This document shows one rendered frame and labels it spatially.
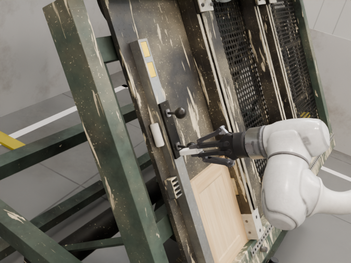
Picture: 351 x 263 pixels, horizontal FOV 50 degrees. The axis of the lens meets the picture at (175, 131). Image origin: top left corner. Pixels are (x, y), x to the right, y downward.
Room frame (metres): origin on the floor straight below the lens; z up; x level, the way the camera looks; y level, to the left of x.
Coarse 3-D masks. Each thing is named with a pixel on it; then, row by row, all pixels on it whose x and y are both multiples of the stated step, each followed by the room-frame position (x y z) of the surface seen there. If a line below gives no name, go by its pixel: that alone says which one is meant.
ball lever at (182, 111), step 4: (180, 108) 1.08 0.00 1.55; (168, 112) 1.15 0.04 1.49; (172, 112) 1.12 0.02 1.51; (176, 112) 1.07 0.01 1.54; (180, 112) 1.07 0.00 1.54; (184, 112) 1.07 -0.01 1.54; (168, 116) 1.15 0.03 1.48; (176, 116) 1.07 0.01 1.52; (180, 116) 1.06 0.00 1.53; (184, 116) 1.07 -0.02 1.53
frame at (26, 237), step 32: (0, 160) 1.57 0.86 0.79; (32, 160) 1.70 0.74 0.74; (96, 192) 2.23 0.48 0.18; (160, 192) 1.75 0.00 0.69; (0, 224) 1.16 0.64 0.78; (32, 224) 1.19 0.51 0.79; (96, 224) 1.35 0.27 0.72; (0, 256) 1.51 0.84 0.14; (32, 256) 1.07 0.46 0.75; (64, 256) 1.07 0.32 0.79
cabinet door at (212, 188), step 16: (208, 176) 1.25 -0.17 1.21; (224, 176) 1.34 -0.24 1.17; (208, 192) 1.22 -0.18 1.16; (224, 192) 1.30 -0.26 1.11; (208, 208) 1.18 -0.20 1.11; (224, 208) 1.26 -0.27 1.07; (208, 224) 1.13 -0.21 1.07; (224, 224) 1.21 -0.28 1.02; (240, 224) 1.30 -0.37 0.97; (208, 240) 1.09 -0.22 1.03; (224, 240) 1.17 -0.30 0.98; (240, 240) 1.25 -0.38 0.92; (224, 256) 1.12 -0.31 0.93
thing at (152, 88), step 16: (144, 64) 1.19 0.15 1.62; (144, 80) 1.19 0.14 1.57; (160, 96) 1.19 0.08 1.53; (160, 128) 1.14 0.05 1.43; (176, 160) 1.11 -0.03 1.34; (192, 192) 1.11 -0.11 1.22; (192, 208) 1.07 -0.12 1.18; (192, 224) 1.04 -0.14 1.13; (192, 240) 1.04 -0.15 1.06; (208, 256) 1.03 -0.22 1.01
